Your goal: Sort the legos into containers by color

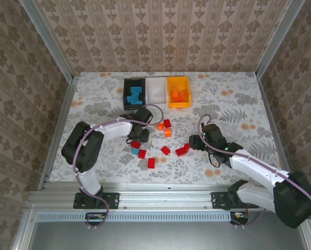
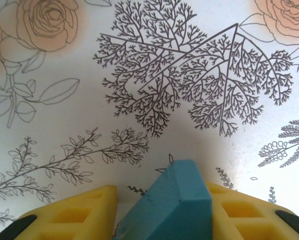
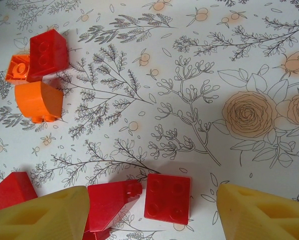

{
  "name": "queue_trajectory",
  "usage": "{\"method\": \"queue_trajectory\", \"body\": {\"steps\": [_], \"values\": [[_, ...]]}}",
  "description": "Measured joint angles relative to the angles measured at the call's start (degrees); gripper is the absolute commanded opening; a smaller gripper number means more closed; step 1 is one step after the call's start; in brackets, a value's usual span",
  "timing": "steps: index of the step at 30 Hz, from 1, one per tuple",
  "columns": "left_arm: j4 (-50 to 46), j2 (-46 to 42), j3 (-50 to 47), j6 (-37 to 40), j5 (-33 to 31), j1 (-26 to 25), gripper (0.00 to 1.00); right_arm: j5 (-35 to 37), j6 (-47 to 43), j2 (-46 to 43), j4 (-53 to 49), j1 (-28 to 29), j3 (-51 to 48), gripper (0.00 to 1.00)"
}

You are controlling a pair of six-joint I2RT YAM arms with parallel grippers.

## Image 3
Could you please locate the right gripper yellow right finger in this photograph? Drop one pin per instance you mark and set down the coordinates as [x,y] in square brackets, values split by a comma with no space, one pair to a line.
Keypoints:
[264,220]

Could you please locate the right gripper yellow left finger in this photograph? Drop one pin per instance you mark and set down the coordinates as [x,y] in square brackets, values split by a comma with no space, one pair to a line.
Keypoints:
[39,220]

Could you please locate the red sloped lego brick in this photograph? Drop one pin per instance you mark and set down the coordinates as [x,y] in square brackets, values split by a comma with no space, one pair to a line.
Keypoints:
[106,205]

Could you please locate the red flat square lego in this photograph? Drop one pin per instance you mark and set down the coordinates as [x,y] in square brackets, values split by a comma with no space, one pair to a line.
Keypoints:
[166,197]

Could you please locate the orange curved lego brick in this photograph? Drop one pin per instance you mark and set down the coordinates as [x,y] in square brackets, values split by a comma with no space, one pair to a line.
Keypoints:
[39,102]

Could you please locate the small orange lego brick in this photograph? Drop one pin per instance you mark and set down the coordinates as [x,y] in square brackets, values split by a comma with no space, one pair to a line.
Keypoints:
[17,68]

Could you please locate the red square lego brick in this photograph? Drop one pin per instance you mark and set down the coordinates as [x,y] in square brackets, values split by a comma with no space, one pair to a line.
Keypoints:
[49,55]

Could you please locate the floral print tablecloth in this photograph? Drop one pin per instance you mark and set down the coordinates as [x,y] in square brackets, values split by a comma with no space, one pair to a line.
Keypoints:
[164,87]

